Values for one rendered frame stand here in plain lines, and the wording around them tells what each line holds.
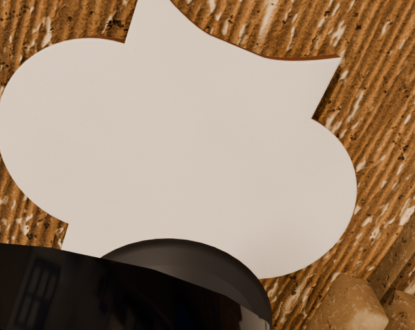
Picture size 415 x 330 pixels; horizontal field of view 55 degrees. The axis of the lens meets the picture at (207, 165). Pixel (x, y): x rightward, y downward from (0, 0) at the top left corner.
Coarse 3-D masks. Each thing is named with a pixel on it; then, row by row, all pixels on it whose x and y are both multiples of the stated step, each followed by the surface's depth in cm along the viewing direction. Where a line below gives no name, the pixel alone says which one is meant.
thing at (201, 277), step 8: (168, 272) 7; (176, 272) 7; (184, 272) 7; (192, 272) 7; (200, 272) 7; (192, 280) 7; (200, 280) 7; (208, 280) 7; (216, 280) 7; (208, 288) 7; (216, 288) 7; (224, 288) 7; (232, 288) 8; (232, 296) 8; (240, 296) 8; (240, 304) 8; (248, 304) 8
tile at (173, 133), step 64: (64, 64) 14; (128, 64) 14; (192, 64) 14; (256, 64) 14; (320, 64) 14; (0, 128) 15; (64, 128) 15; (128, 128) 15; (192, 128) 15; (256, 128) 15; (320, 128) 15; (64, 192) 16; (128, 192) 16; (192, 192) 16; (256, 192) 16; (320, 192) 16; (256, 256) 17; (320, 256) 17
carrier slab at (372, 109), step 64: (0, 0) 14; (64, 0) 14; (128, 0) 14; (192, 0) 14; (256, 0) 14; (320, 0) 14; (384, 0) 15; (0, 64) 15; (384, 64) 15; (384, 128) 16; (0, 192) 17; (384, 192) 18; (384, 256) 19
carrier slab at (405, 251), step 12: (408, 228) 20; (408, 240) 19; (396, 252) 20; (408, 252) 19; (384, 264) 20; (396, 264) 20; (408, 264) 19; (372, 276) 21; (384, 276) 20; (396, 276) 19; (408, 276) 19; (372, 288) 21; (384, 288) 20; (396, 288) 20; (408, 288) 20; (384, 300) 20
